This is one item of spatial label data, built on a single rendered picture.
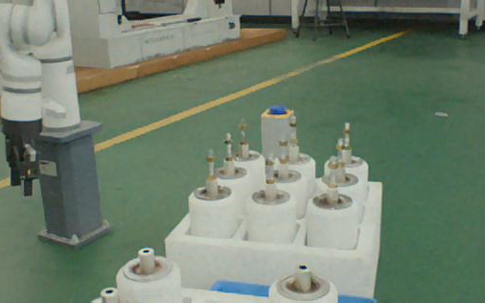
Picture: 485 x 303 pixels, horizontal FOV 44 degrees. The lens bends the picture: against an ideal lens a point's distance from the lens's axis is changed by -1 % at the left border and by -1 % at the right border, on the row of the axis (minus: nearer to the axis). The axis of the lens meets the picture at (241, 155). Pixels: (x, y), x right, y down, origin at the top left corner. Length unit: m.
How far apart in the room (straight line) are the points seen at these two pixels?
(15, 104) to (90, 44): 2.74
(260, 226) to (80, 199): 0.60
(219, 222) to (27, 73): 0.45
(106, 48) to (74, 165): 2.29
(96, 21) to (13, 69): 2.70
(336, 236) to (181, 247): 0.30
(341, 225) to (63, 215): 0.77
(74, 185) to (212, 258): 0.53
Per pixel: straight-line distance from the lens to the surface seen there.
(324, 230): 1.12
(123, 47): 3.88
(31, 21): 1.14
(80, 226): 1.62
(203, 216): 1.17
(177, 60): 4.19
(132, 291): 0.91
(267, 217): 1.13
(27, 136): 1.19
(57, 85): 1.53
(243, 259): 1.15
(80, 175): 1.58
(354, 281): 1.13
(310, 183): 1.37
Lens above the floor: 0.69
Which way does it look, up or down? 18 degrees down
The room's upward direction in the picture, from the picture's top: 2 degrees counter-clockwise
